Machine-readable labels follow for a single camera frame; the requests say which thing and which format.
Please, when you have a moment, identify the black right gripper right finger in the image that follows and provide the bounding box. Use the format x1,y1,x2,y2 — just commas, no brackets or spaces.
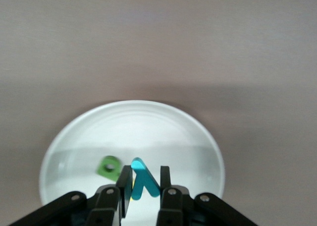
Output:
156,166,258,226

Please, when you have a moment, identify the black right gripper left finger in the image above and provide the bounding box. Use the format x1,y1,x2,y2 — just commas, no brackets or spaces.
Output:
11,165,134,226

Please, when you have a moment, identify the green letter p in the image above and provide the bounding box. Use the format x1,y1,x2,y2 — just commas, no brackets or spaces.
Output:
96,156,123,182

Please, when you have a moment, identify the teal letter y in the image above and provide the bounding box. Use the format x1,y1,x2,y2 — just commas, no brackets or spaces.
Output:
130,158,161,201

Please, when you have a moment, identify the beige brown plate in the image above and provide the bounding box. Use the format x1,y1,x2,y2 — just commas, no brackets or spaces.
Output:
39,101,226,212

